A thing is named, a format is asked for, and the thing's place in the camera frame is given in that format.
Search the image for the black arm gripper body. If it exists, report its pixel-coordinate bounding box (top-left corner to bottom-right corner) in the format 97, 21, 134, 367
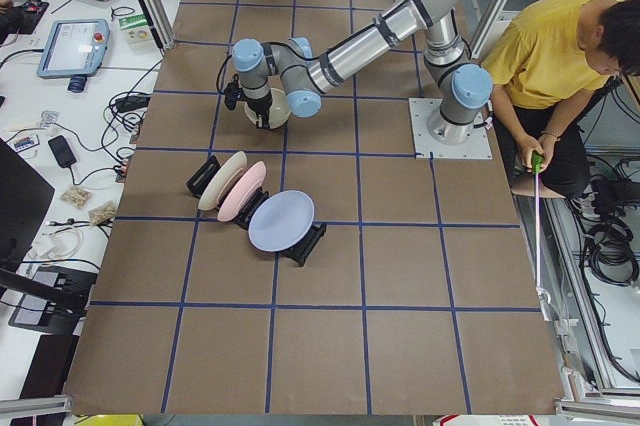
223, 74, 273, 129

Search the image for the white ceramic bowl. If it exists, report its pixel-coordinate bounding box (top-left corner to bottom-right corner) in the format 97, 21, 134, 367
268, 88, 291, 130

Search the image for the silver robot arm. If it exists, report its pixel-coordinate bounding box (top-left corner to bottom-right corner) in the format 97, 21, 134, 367
223, 0, 493, 145

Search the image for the cream plate in rack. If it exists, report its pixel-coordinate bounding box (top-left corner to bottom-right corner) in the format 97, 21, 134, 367
198, 151, 247, 211

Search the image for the pink plate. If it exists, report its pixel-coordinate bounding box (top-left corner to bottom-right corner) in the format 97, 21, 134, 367
217, 161, 266, 222

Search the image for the green white carton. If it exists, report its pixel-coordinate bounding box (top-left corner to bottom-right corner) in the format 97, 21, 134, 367
118, 14, 153, 45

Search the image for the lavender plate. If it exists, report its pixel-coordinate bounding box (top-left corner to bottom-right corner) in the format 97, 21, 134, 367
248, 190, 315, 252

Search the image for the near teach pendant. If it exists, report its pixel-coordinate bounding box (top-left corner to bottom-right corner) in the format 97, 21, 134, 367
37, 18, 110, 79

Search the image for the black dish rack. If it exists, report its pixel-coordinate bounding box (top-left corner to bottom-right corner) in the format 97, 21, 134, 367
186, 156, 327, 266

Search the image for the black phone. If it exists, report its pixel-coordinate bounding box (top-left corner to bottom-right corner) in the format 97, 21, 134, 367
48, 135, 77, 168

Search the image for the person in yellow shirt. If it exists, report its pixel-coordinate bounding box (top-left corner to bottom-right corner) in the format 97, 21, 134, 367
482, 0, 639, 199

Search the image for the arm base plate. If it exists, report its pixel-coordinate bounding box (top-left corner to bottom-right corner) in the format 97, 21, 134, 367
409, 98, 493, 160

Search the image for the green handled stick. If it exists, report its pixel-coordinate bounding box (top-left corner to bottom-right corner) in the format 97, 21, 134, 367
531, 151, 552, 322

